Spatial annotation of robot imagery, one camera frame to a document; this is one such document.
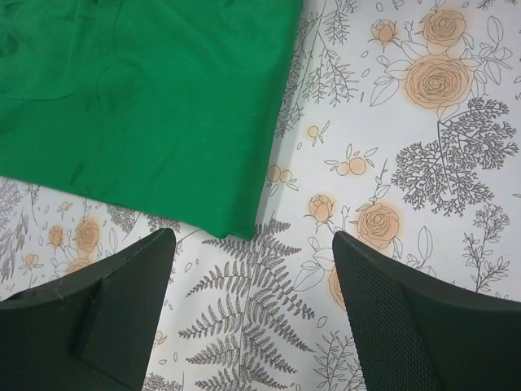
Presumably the floral patterned table mat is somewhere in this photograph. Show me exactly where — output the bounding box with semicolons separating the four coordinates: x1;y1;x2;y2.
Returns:
1;1;520;390

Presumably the green t shirt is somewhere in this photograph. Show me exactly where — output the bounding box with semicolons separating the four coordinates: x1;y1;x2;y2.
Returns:
1;1;302;239

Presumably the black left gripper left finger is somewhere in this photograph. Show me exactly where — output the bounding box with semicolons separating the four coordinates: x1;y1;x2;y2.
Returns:
1;229;176;390

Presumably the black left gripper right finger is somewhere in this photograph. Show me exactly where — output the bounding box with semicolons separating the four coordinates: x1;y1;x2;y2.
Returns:
332;231;520;390

